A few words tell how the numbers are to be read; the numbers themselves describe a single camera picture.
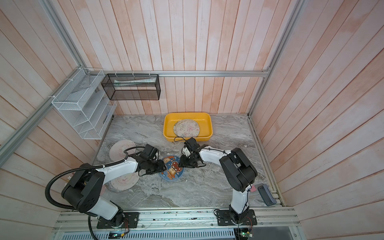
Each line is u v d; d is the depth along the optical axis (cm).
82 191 44
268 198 78
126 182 86
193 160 79
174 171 90
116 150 101
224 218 73
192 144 77
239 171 49
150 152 73
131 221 73
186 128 111
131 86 106
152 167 77
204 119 117
